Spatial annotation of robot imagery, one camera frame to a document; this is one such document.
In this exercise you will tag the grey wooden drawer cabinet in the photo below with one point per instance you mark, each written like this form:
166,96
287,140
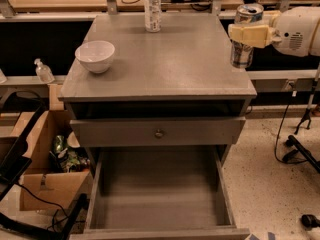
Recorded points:
183,71

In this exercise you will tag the open cardboard box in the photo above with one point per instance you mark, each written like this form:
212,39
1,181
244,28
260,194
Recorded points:
45,187

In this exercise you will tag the clear plastic water bottle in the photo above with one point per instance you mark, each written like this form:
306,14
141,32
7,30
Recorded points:
152,12

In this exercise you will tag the black caster wheel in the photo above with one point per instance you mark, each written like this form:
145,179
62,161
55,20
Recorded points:
310,221

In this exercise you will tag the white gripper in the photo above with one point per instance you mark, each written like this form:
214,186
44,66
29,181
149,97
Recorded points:
292,30

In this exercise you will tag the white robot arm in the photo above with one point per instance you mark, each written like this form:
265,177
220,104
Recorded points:
316,34

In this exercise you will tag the open grey middle drawer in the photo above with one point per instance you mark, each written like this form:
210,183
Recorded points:
160,193

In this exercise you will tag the grey top drawer with knob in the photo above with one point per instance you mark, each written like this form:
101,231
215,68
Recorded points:
160,132

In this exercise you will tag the white ceramic bowl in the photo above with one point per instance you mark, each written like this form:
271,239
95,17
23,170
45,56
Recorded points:
96,56

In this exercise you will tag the silver blue redbull can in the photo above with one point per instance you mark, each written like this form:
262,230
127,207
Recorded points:
246,15

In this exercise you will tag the clear pump sanitizer bottle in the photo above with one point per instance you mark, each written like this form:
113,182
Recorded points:
43,72

